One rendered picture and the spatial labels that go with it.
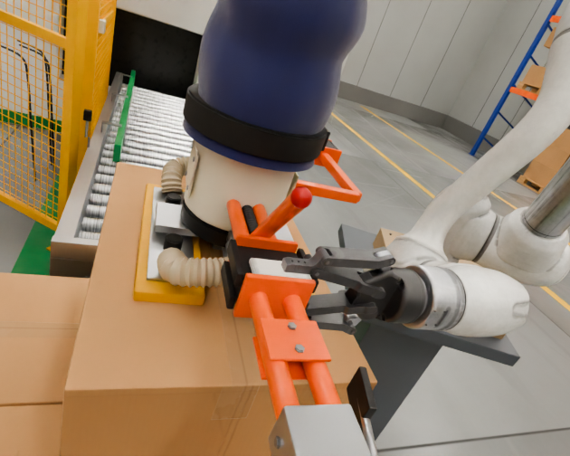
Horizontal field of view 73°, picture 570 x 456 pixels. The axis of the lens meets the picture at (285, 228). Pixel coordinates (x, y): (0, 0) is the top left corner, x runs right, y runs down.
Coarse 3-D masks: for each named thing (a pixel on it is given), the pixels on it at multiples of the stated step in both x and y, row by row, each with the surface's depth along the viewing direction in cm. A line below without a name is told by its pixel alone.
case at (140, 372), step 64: (128, 192) 78; (128, 256) 62; (128, 320) 51; (192, 320) 54; (128, 384) 43; (192, 384) 46; (256, 384) 49; (64, 448) 45; (128, 448) 49; (192, 448) 52; (256, 448) 57
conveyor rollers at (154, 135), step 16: (144, 96) 282; (160, 96) 294; (128, 112) 243; (144, 112) 254; (160, 112) 265; (176, 112) 277; (112, 128) 212; (128, 128) 222; (144, 128) 225; (160, 128) 236; (176, 128) 247; (112, 144) 192; (128, 144) 201; (144, 144) 205; (160, 144) 214; (176, 144) 225; (128, 160) 187; (144, 160) 190; (160, 160) 194; (96, 176) 161; (112, 176) 164; (96, 192) 154; (96, 208) 141; (96, 224) 134
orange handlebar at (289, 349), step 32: (320, 160) 96; (320, 192) 75; (352, 192) 78; (256, 320) 39; (288, 320) 39; (256, 352) 37; (288, 352) 35; (320, 352) 36; (288, 384) 33; (320, 384) 34
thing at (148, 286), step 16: (160, 192) 77; (144, 208) 72; (144, 224) 67; (144, 240) 63; (160, 240) 64; (176, 240) 61; (192, 240) 67; (144, 256) 60; (192, 256) 63; (144, 272) 57; (144, 288) 54; (160, 288) 55; (176, 288) 56; (192, 288) 57; (192, 304) 57
